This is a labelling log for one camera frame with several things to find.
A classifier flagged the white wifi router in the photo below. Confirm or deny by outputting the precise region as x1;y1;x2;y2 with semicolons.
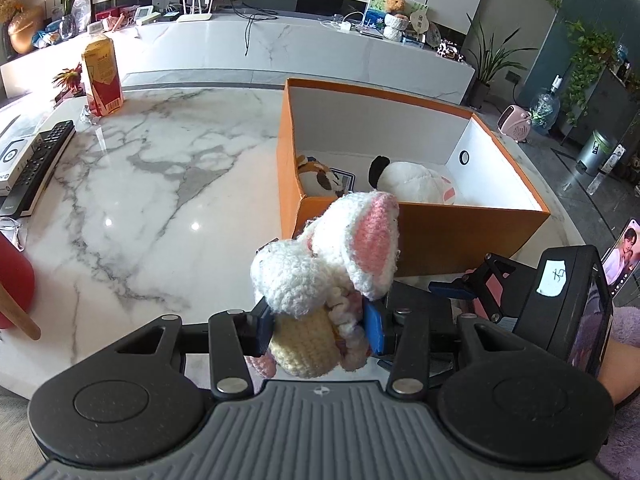
175;0;217;23

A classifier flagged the black remote control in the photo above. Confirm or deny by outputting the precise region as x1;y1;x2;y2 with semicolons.
0;120;76;219

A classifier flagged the painted picture card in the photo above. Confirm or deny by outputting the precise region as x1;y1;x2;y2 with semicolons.
364;0;430;37

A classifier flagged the red yellow drink carton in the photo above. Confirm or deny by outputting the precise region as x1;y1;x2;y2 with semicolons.
81;37;125;118

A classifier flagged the blue card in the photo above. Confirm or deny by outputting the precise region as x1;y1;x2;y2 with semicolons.
330;169;356;195

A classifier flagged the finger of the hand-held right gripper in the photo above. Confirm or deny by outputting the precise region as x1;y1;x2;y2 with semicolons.
428;253;522;323

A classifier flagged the cow pattern ornament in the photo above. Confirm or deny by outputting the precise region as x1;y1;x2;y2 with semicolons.
435;39;469;64

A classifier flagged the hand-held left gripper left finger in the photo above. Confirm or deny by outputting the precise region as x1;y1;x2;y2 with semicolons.
107;304;277;397

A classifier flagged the red flower ornament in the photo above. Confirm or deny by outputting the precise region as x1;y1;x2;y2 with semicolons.
52;62;84;105

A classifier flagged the blue water jug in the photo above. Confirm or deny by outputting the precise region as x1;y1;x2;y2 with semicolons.
529;75;569;134

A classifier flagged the marble media cabinet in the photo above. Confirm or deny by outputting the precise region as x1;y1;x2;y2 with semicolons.
0;9;476;107

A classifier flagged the pink fan heater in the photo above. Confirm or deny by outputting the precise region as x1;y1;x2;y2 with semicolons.
497;104;535;144

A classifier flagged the wooden stick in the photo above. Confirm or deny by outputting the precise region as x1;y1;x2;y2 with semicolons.
0;284;42;341

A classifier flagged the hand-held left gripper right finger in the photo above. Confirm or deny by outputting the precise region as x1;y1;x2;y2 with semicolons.
362;299;532;397

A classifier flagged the black cable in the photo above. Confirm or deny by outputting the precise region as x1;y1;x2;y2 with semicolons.
243;6;279;57

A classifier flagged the smartphone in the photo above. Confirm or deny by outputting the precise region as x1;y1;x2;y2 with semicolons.
601;217;640;307

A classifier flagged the white pink crochet bunny toy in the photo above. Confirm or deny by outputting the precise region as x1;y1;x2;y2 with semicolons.
250;191;402;382

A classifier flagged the red round object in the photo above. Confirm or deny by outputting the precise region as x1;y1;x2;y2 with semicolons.
0;232;36;331

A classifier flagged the green trailing plant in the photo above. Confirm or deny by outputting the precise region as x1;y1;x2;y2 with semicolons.
562;19;622;127

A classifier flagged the person's right forearm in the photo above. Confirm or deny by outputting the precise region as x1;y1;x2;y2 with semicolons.
599;337;640;407

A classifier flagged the golden round vase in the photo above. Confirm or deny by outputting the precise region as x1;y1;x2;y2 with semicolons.
7;5;47;55

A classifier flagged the tiger plush toy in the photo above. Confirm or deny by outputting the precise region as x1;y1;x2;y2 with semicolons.
295;154;347;199

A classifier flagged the bear plush in white pot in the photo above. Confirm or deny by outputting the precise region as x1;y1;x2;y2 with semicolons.
382;0;412;42

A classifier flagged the potted long-leaf plant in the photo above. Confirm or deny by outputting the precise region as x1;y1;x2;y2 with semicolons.
464;12;537;111

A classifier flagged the purple fuzzy clothing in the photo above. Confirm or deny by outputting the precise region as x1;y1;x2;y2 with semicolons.
602;304;640;480

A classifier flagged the white flat box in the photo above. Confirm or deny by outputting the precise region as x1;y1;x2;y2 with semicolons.
0;134;42;196

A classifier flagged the white panda plush toy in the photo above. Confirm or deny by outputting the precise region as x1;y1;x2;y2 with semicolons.
368;155;459;206

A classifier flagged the orange cardboard box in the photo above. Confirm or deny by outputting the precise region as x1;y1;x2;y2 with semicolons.
276;78;552;279

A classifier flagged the grey trash can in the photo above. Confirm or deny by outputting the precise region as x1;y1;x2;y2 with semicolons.
575;129;619;177

